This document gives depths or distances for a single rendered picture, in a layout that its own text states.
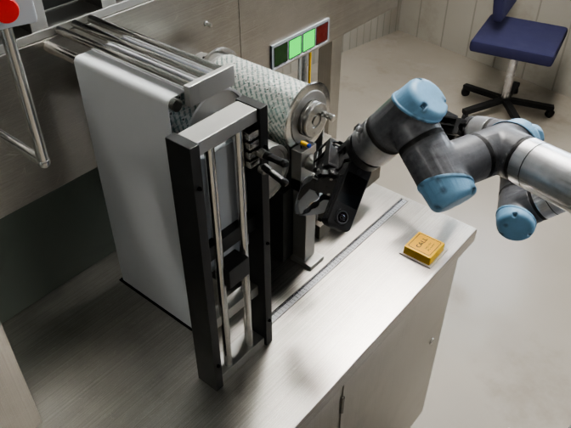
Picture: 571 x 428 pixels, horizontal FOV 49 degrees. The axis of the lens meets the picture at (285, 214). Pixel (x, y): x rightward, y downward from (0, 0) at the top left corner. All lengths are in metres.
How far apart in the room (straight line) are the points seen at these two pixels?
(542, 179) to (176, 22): 0.83
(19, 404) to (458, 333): 1.79
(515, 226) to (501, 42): 2.45
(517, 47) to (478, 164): 2.70
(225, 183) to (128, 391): 0.47
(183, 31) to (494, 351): 1.70
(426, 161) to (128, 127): 0.50
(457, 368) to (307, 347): 1.25
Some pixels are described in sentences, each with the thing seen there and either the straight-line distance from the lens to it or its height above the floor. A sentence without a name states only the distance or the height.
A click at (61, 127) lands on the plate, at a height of 1.26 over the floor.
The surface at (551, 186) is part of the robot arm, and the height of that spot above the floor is 1.38.
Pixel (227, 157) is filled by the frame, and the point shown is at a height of 1.36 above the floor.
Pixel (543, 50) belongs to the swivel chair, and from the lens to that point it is 3.68.
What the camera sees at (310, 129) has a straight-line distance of 1.29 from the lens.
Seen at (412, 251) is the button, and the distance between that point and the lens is 1.50.
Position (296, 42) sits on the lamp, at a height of 1.20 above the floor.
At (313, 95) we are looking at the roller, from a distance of 1.29.
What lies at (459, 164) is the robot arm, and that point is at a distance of 0.96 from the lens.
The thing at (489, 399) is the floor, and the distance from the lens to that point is 2.43.
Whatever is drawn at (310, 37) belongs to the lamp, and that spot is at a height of 1.19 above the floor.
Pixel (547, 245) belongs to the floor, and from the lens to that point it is 3.10.
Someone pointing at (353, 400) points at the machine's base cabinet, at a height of 0.68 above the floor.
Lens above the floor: 1.90
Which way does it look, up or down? 39 degrees down
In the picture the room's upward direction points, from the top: straight up
